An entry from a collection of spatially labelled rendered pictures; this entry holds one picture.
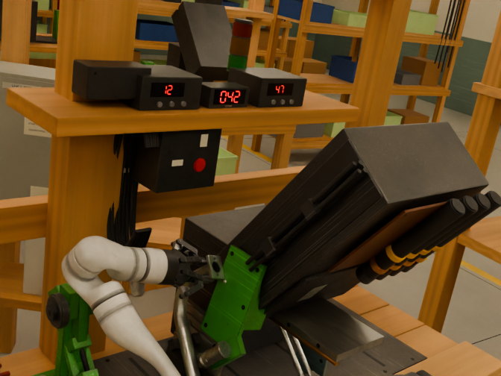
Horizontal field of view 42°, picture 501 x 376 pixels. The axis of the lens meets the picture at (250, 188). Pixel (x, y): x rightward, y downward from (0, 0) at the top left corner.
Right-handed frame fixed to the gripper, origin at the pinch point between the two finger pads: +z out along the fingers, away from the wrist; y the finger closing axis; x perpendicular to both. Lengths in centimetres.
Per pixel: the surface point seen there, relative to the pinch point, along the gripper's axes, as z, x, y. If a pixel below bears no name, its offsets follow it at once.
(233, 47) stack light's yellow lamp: 10, -14, 56
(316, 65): 752, 410, 556
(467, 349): 89, -13, -23
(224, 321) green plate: 2.9, 0.1, -11.6
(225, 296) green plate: 2.9, -1.7, -6.5
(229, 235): 11.6, 1.7, 10.3
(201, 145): -1.8, -7.4, 27.8
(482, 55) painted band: 918, 195, 501
